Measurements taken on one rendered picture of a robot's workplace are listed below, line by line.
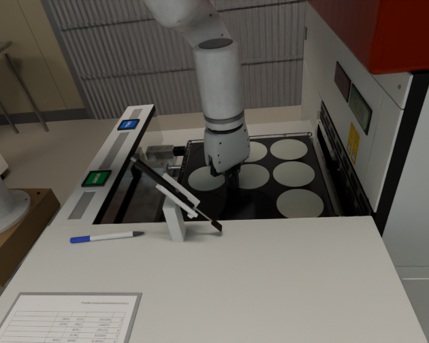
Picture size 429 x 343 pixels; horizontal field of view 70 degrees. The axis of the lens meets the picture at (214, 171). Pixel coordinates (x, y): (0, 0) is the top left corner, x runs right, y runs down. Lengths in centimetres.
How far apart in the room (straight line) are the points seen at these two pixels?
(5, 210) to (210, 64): 63
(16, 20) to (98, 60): 77
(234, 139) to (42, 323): 46
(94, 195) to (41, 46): 284
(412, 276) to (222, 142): 48
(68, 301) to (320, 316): 38
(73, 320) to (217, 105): 42
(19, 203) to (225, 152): 57
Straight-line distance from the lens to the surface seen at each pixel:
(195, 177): 80
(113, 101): 335
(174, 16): 55
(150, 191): 82
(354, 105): 67
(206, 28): 65
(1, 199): 91
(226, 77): 57
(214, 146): 64
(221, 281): 51
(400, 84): 49
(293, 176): 77
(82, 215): 72
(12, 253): 89
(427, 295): 85
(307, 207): 70
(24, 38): 357
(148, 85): 314
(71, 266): 61
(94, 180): 79
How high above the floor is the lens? 139
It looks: 37 degrees down
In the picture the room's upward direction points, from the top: 9 degrees counter-clockwise
